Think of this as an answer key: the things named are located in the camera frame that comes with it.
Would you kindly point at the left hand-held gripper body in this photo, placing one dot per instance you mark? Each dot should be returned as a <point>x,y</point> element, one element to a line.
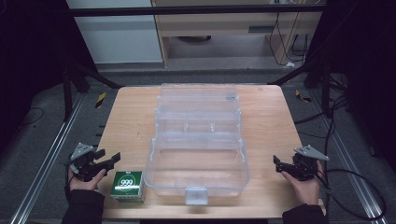
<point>83,164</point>

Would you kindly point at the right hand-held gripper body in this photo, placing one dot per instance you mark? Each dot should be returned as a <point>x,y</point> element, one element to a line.
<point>303,166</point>

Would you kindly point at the person's left hand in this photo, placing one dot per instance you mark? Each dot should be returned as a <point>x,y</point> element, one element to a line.
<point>83,184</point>

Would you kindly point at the person's right hand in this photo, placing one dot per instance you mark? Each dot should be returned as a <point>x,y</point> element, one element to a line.
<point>306,189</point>

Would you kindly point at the green and white carton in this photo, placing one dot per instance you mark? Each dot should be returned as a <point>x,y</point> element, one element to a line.
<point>127,186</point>

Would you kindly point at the yellow and black tape strip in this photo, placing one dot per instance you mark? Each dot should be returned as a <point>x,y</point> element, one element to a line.
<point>302,96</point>
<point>100,100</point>

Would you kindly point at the black metal stand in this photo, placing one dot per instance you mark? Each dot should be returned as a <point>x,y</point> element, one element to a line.
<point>67,93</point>
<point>323,84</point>

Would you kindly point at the clear plastic storage box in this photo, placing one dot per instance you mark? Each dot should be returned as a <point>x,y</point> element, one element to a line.
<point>197,161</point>

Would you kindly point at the white plug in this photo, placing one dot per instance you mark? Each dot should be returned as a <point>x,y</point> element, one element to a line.
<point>290,64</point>

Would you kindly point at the black curtain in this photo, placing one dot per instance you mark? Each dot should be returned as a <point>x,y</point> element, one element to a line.
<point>31,62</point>
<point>364,71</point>

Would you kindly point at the white cabinet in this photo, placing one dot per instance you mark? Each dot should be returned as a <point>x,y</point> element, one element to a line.
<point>118,37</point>

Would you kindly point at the light wooden desk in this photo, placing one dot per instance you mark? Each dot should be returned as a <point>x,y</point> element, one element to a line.
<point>230,23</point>

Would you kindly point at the aluminium floor rail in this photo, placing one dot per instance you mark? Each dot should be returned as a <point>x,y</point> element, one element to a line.
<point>351,174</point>
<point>46,161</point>

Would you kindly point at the black horizontal frame bar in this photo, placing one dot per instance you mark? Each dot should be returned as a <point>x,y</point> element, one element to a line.
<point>193,11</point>

